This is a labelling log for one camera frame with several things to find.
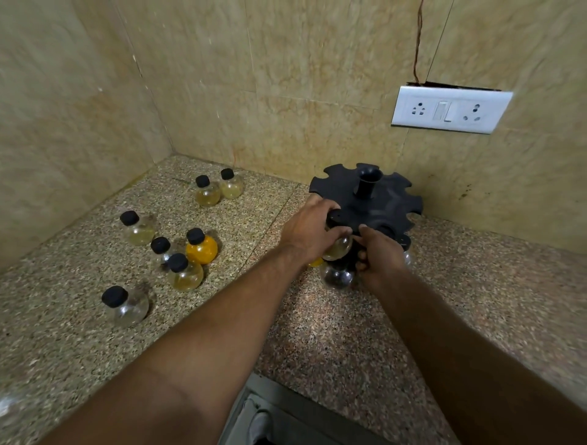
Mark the person's left hand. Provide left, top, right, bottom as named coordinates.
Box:
left=278, top=194, right=354, bottom=267

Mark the person's right hand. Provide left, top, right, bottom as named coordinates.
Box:
left=352, top=223, right=412, bottom=296

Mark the yellow liquid small bottle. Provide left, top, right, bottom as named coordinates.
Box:
left=320, top=234, right=354, bottom=262
left=166, top=252, right=205, bottom=293

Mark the black rotating bottle rack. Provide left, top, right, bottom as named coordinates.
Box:
left=308, top=163, right=424, bottom=276

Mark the cluster of small capped bottles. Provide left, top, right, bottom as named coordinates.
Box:
left=100, top=167, right=246, bottom=329

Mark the person's right forearm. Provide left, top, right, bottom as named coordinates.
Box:
left=375, top=274, right=587, bottom=445

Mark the person's left forearm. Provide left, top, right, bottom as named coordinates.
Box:
left=41, top=245, right=308, bottom=445

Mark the person's right white shoe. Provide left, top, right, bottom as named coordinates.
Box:
left=246, top=397, right=275, bottom=445

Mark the wide white switchboard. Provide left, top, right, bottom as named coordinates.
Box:
left=391, top=85, right=514, bottom=135

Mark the thin dark cable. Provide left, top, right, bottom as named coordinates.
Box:
left=412, top=0, right=425, bottom=87

